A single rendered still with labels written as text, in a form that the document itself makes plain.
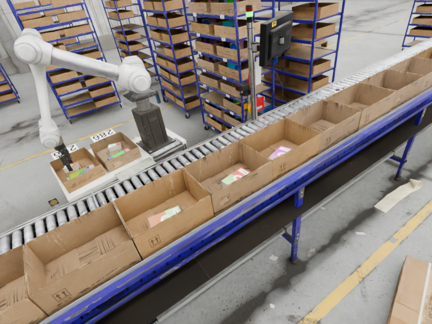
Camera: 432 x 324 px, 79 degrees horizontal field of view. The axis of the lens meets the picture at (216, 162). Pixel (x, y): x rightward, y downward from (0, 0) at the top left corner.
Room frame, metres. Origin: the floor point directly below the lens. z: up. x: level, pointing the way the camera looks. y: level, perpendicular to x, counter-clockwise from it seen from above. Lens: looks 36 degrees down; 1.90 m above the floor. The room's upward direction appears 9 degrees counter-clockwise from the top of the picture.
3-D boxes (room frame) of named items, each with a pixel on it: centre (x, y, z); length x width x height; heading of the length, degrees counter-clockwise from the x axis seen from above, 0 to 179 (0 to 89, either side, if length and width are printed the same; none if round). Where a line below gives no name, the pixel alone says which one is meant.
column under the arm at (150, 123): (2.01, 0.49, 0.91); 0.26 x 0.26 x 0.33; 35
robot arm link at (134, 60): (2.01, 0.49, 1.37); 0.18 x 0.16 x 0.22; 18
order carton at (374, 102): (1.71, -1.09, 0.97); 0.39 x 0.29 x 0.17; 118
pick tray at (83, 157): (1.71, 1.07, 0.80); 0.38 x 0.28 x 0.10; 36
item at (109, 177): (1.93, 0.80, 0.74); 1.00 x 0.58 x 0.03; 125
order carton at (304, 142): (1.33, -0.40, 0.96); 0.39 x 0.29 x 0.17; 119
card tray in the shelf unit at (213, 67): (3.32, -0.19, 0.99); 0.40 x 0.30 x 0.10; 27
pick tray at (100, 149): (1.89, 0.81, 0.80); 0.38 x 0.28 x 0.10; 34
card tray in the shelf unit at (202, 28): (3.32, -0.19, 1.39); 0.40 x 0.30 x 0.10; 26
